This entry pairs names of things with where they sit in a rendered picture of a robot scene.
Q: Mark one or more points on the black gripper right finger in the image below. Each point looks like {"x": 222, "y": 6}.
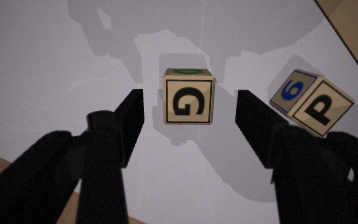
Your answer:
{"x": 306, "y": 190}

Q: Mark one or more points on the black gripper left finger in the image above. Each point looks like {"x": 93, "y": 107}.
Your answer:
{"x": 31, "y": 194}

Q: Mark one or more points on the tan square mat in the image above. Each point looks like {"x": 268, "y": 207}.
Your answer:
{"x": 343, "y": 17}

